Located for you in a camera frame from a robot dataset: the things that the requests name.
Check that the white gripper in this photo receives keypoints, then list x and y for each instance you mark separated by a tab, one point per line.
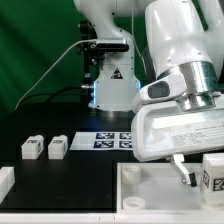
161	128

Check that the white square tabletop part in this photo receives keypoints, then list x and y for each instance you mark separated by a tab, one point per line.
157	187

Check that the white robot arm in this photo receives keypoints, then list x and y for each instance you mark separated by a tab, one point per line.
176	41

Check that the white sheet with fiducial tags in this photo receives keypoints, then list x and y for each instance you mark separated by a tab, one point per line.
102	141

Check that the white U-shaped obstacle fence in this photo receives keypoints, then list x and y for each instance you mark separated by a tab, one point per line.
7	181

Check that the black camera on stand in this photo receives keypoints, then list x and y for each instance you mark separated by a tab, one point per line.
87	32

